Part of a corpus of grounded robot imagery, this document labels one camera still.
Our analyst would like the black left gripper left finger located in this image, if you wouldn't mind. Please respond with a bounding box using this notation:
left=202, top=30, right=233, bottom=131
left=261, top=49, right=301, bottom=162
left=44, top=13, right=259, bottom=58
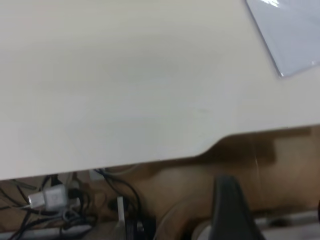
left=208, top=174, right=266, bottom=240

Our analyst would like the clear zipper bag green zip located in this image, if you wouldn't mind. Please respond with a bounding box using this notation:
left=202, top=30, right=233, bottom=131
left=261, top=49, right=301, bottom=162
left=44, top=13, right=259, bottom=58
left=245, top=0, right=320, bottom=80

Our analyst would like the white round part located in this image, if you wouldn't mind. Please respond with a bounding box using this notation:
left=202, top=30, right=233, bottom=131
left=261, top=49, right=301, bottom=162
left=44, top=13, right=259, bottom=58
left=190, top=220, right=214, bottom=240

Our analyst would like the black box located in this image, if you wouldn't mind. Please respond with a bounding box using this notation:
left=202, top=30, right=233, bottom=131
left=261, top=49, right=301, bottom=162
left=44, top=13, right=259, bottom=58
left=124, top=216, right=157, bottom=240

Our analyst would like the grey USB adapter plug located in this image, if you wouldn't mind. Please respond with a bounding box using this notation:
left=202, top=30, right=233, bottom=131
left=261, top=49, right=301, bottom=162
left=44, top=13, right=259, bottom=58
left=27, top=185, right=70, bottom=211

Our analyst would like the aluminium frame rail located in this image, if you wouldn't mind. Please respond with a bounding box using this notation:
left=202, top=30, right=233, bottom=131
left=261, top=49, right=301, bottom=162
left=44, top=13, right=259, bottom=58
left=251, top=208, right=320, bottom=227

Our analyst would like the thick black cable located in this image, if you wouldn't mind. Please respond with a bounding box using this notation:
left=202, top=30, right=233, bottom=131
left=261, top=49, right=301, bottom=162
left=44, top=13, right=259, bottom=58
left=93, top=168, right=143, bottom=226

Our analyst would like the silver metal bracket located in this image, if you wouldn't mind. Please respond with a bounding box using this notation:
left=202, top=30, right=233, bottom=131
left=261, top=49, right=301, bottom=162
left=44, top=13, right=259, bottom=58
left=116, top=196, right=126, bottom=230

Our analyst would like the white cable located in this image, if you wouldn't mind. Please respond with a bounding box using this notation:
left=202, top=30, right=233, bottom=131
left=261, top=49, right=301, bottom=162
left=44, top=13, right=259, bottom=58
left=104, top=163, right=141, bottom=176

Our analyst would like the grey braided cable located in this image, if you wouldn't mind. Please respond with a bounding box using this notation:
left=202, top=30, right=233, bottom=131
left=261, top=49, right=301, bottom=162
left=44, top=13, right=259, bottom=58
left=60, top=208, right=96, bottom=226

